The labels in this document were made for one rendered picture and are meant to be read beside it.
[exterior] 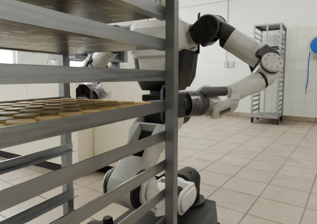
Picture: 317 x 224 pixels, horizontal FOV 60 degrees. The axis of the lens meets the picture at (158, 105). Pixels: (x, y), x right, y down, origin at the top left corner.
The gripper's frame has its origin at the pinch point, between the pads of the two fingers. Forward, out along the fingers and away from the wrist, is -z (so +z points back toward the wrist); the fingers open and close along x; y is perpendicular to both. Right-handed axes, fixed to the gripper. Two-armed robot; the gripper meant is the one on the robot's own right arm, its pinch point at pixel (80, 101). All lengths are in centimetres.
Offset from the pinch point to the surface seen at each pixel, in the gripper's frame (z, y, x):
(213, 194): 94, 72, -78
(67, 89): 0.8, -5.2, 4.5
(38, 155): -11.1, -11.8, -17.5
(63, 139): 0.0, -6.8, -14.4
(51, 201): -7.5, -9.7, -35.2
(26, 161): -15.3, -14.2, -18.0
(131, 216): -37, 21, -26
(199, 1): 558, 135, 186
